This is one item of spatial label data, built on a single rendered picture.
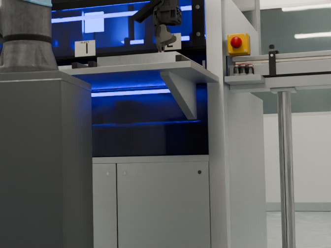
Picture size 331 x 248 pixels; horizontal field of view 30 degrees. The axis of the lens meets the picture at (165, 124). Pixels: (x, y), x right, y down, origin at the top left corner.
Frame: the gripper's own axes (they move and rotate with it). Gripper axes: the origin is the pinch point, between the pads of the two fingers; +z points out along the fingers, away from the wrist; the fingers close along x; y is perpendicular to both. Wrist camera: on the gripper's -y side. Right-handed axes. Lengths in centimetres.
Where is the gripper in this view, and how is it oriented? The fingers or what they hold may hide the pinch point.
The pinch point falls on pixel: (159, 48)
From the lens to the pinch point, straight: 213.3
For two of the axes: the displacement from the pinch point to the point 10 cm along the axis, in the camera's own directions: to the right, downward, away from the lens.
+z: 0.2, 10.0, -0.6
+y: 9.5, -0.4, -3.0
